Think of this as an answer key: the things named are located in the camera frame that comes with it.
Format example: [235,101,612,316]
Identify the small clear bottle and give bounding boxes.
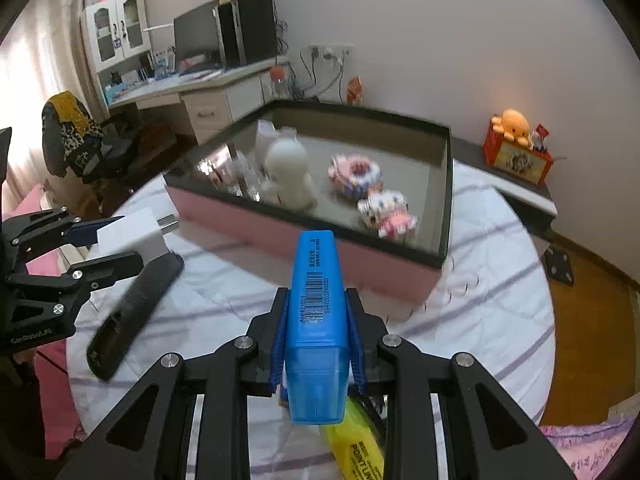
[227,152,263,201]

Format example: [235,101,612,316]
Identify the plain pink bedsheet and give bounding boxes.
[2,182,71,461]

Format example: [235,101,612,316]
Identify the white glass-door cabinet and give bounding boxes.
[81,0,152,73]

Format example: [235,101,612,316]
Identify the black hair clip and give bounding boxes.
[357,396,387,441]

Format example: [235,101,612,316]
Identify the white wall socket strip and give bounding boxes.
[309,45,353,61]

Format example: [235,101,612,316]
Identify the blue highlighter pen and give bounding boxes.
[282,230,351,426]

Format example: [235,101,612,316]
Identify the pink block ring toy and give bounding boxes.
[327,154,385,198]

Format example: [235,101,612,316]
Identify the blue and white box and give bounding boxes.
[152,50,176,78]

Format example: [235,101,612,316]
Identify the white desk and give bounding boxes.
[100,57,291,146]

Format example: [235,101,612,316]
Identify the black metal bracket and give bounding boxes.
[542,245,573,286]

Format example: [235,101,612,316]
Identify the beige curtain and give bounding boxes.
[0,0,101,221]

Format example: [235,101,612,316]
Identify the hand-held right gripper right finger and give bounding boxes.
[344,287,578,480]

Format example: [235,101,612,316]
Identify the black computer tower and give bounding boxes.
[216,0,278,68]

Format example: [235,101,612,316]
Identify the white pronged plug adapter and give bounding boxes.
[96,208,178,263]

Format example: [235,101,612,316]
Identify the red storage box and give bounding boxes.
[483,125,555,186]

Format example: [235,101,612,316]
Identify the yellow highlighter pen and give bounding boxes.
[322,395,388,480]

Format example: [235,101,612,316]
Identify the pink block cat toy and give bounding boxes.
[357,190,418,241]

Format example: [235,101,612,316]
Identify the pink printed quilt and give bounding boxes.
[537,412,640,480]

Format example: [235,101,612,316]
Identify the clear bottle with red cap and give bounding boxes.
[270,66,291,101]

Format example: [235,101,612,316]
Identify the white doll figurine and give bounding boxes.
[260,132,318,211]

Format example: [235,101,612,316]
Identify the yellow leopard print cloth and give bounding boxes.
[42,91,108,176]

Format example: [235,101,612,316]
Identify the round table striped cloth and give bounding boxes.
[65,160,558,480]

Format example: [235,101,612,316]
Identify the rose gold metal cup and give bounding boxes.
[197,147,236,188]

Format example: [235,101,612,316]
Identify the pink cardboard box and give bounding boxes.
[164,100,453,306]

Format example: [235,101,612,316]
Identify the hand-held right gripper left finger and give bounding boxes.
[55,287,291,480]

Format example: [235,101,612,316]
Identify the black and white low cabinet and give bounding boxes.
[450,137,558,241]

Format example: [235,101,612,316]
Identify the black plastic comb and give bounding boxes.
[86,252,185,381]

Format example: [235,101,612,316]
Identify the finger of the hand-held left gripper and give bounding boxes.
[7,250,146,328]
[0,207,126,261]

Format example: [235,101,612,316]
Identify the black power cables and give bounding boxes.
[275,20,346,101]

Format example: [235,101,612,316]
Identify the black office chair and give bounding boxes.
[41,91,143,196]

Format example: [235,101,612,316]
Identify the orange octopus plush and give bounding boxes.
[490,108,535,147]

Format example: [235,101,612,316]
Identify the black computer monitor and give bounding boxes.
[173,0,223,63]

